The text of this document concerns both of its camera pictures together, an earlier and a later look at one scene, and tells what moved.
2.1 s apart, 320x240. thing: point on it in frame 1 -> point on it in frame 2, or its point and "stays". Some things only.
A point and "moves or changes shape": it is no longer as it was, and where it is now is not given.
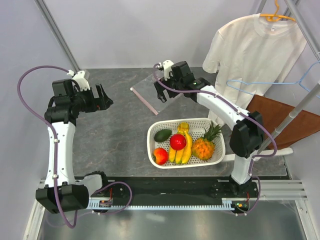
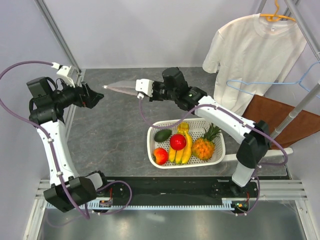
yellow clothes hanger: x=275 y=17 stays
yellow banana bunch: x=182 y=156 stays
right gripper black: x=160 y=88 stays
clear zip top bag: x=148 y=93 moves or changes shape
